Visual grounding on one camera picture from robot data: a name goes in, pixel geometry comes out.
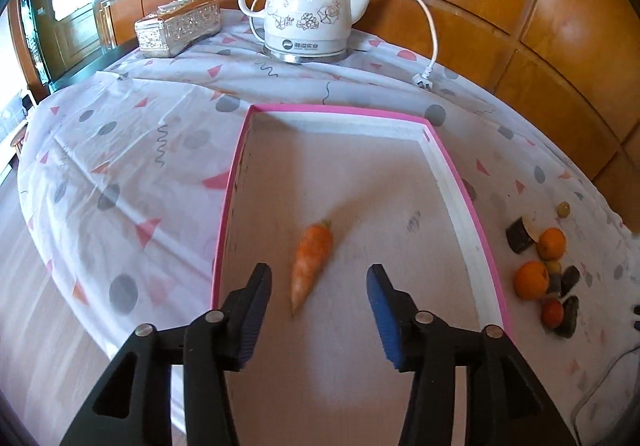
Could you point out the small yellow-brown round fruit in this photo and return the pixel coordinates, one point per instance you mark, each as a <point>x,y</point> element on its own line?
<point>563,209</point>

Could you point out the pink-rimmed white tray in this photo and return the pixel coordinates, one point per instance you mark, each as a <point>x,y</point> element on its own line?
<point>394,198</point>

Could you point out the white ceramic electric kettle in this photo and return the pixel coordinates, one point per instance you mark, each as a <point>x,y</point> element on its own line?
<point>307,30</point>

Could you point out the orange carrot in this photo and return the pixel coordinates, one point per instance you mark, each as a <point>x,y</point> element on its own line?
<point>312,253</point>

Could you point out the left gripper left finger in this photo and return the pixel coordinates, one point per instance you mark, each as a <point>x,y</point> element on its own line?
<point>130,404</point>

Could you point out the dark avocado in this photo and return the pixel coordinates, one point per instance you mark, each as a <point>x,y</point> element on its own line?
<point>567,327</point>
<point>569,278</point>

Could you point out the patterned white tablecloth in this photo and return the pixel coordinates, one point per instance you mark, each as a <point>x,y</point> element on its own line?
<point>122,176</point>

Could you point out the silver ornate tissue box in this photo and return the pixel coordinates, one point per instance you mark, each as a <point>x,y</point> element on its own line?
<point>173,27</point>

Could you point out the large orange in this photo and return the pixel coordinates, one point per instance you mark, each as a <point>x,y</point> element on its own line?
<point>551,244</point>

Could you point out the small red tomato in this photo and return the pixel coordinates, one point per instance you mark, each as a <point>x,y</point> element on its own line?
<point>552,313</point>

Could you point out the dark cut eggplant piece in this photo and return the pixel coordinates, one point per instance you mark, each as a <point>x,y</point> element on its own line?
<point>522,234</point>

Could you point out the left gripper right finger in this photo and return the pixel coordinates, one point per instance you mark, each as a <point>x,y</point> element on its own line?
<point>506,404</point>

